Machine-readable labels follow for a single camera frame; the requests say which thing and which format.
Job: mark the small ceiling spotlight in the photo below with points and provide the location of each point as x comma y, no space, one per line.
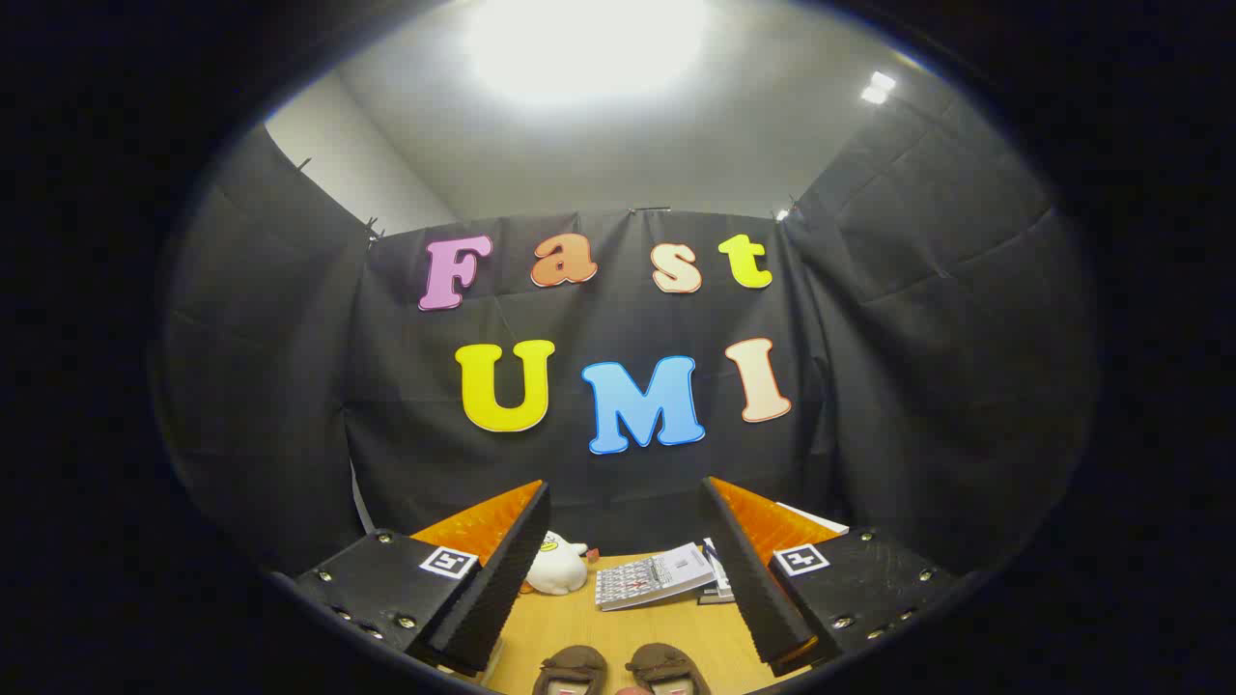
877,87

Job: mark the grey book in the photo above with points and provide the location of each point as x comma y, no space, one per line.
716,597

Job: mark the patterned cover book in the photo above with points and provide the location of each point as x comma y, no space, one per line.
652,579

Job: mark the large ceiling light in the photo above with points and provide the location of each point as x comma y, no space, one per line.
589,43

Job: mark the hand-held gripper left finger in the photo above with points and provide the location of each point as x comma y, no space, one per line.
502,579

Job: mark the white plush duck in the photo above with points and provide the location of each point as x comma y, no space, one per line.
558,571

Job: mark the white book dark cover picture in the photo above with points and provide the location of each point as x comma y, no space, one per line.
816,519

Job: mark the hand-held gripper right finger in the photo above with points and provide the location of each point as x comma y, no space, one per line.
748,579

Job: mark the white book blue cover picture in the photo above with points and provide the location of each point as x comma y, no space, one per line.
719,569

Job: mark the brown fuzzy shoe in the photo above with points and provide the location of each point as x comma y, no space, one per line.
572,666
666,666

